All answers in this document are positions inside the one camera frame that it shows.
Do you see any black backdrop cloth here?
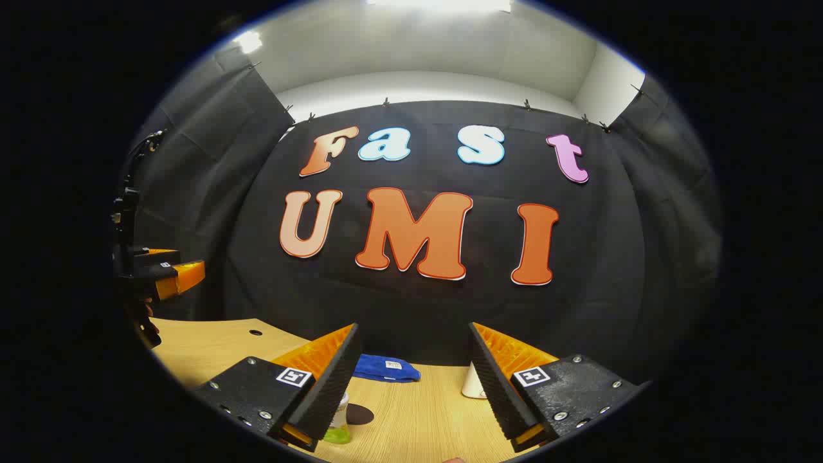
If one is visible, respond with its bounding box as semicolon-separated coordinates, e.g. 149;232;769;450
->
119;45;724;386

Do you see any clear water bottle green label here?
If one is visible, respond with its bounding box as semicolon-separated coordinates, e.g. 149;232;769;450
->
321;391;353;444

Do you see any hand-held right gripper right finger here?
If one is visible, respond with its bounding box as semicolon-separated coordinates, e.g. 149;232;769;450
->
468;322;650;453

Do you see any white toaster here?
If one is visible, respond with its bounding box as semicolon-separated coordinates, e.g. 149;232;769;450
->
462;361;489;399

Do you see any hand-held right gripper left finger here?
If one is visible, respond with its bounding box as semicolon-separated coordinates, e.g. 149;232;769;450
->
193;323;362;453

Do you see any blue folded cloth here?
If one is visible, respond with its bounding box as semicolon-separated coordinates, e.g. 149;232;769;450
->
352;354;422;384

